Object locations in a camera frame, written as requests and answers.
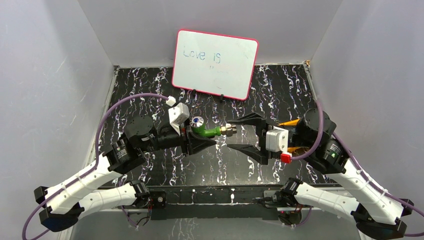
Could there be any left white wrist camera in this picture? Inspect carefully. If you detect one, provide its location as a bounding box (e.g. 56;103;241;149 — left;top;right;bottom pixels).
168;102;190;136

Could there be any silver hex nut fitting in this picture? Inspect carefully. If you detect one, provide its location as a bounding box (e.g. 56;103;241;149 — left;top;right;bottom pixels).
219;123;237;137

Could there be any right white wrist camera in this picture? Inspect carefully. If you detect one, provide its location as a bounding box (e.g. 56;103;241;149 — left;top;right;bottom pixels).
265;126;292;164

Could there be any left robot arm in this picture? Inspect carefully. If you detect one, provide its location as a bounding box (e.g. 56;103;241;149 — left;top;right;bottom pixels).
34;115;234;232

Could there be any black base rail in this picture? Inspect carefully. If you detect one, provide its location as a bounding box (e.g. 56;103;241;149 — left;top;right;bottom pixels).
149;184;287;220

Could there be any orange parts bin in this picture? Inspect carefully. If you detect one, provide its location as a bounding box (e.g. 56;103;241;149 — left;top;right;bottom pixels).
278;118;303;153

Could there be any pink framed whiteboard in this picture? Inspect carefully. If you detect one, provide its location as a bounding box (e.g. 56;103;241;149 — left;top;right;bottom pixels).
171;29;259;101

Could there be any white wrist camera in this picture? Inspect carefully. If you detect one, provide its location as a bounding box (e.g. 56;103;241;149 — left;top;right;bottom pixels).
265;126;292;164
168;102;190;136

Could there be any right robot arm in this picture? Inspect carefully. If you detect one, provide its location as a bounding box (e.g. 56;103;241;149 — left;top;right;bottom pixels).
229;108;413;240

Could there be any green water faucet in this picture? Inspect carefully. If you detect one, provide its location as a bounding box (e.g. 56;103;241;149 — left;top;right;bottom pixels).
190;116;222;138

